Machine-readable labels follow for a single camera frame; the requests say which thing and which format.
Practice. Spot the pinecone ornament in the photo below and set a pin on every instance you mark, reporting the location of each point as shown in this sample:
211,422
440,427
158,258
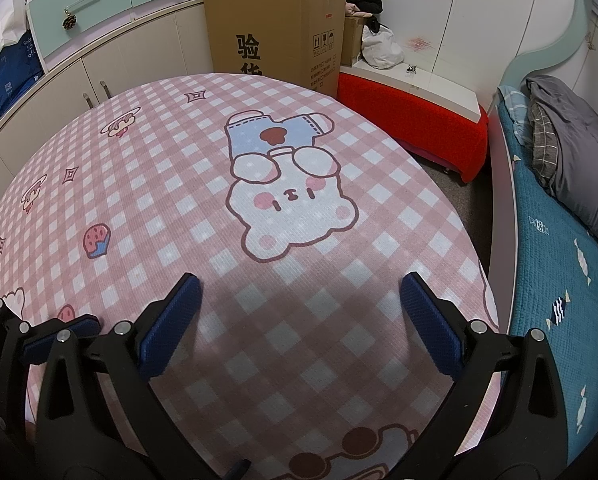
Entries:
69,22

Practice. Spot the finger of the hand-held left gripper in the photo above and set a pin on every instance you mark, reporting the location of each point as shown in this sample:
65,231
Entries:
4,360
34,351

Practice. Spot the white cloth bag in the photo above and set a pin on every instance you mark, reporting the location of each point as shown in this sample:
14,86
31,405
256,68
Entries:
381,47

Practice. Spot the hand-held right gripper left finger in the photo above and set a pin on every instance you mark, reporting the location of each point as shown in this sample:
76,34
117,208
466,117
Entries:
169,330

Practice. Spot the teal curved bed headboard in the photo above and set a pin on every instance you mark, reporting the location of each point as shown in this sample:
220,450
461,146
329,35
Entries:
554,45

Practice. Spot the large cardboard box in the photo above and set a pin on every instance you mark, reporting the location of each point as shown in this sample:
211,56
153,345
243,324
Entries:
279,20

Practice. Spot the bed with teal sheet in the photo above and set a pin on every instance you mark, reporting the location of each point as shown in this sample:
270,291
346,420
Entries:
554,260

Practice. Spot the small black clip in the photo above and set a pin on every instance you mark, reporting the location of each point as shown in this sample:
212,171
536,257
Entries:
412,68

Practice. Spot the red fabric bench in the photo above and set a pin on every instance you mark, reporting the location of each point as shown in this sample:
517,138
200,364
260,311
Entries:
419,115

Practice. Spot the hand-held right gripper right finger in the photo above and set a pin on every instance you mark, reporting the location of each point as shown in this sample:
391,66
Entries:
429,325

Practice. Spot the white cabinet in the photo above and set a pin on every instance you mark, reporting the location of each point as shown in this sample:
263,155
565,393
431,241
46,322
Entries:
144,45

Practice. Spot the small cardboard box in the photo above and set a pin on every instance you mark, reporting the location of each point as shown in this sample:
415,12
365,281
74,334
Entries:
353,40

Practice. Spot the pink checked tablecloth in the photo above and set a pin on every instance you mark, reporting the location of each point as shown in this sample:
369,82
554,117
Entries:
279,210

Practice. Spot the blue bag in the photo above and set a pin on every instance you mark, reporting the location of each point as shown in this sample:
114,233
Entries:
9,85

